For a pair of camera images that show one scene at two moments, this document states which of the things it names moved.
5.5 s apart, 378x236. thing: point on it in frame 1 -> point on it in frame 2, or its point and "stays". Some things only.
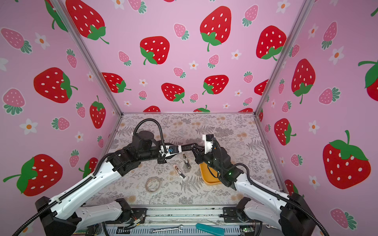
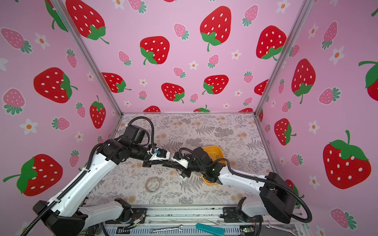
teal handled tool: x=210 y=228 stays
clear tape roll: x=152 y=184 stays
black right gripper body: x=208 y=159 -> x=192 y=167
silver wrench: x=152 y=230 stays
